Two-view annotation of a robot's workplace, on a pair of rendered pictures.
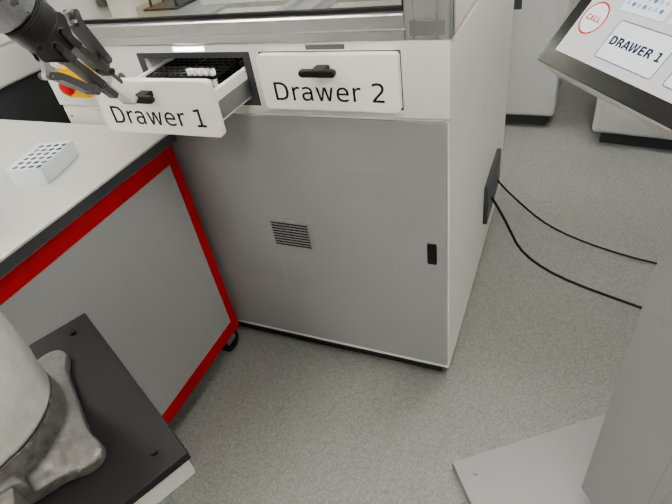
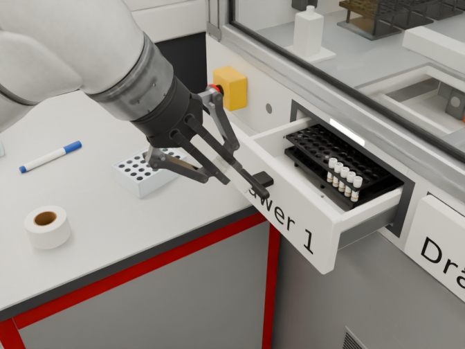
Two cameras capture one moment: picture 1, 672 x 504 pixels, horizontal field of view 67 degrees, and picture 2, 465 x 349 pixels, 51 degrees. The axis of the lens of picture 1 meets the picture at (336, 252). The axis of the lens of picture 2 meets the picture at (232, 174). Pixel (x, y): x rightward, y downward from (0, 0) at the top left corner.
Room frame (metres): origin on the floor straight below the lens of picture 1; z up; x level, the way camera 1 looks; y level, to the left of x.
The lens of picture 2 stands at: (0.45, 0.06, 1.37)
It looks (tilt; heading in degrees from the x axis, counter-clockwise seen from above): 38 degrees down; 30
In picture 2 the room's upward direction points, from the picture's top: straight up
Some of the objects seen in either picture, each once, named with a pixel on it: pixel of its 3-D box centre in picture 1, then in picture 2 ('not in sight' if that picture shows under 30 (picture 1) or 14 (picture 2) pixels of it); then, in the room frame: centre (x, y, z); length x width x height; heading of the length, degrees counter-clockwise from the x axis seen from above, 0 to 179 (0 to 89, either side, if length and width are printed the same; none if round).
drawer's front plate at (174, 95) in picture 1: (156, 106); (272, 191); (1.00, 0.30, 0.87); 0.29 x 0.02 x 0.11; 62
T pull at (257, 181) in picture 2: (141, 96); (259, 181); (0.98, 0.31, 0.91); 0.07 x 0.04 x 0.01; 62
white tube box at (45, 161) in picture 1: (43, 162); (150, 167); (1.05, 0.59, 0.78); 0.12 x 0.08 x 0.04; 166
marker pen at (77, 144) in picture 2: not in sight; (51, 156); (0.99, 0.81, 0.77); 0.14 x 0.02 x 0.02; 165
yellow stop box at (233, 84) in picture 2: (78, 80); (228, 88); (1.26, 0.53, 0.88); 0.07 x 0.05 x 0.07; 62
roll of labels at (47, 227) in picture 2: not in sight; (48, 226); (0.82, 0.64, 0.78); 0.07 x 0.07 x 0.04
